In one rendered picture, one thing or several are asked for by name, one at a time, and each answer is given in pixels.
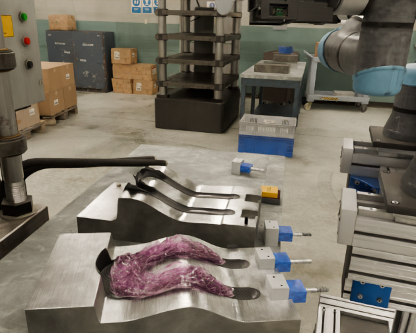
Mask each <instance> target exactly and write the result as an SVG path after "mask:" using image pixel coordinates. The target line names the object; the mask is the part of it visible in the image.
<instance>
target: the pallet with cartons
mask: <svg viewBox="0 0 416 333"><path fill-rule="evenodd" d="M41 66H42V77H43V83H44V94H45V100H44V101H41V102H38V108H39V114H40V119H43V120H45V126H54V125H56V120H66V119H68V118H69V117H68V114H78V108H77V105H76V104H77V92H76V86H75V78H74V70H73V63H62V62H46V61H41Z"/></svg>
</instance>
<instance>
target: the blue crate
mask: <svg viewBox="0 0 416 333"><path fill-rule="evenodd" d="M294 140H295V139H293V138H284V137H269V136H260V135H245V134H239V138H238V152H239V153H254V154H262V155H278V156H285V157H290V158H291V157H293V146H294Z"/></svg>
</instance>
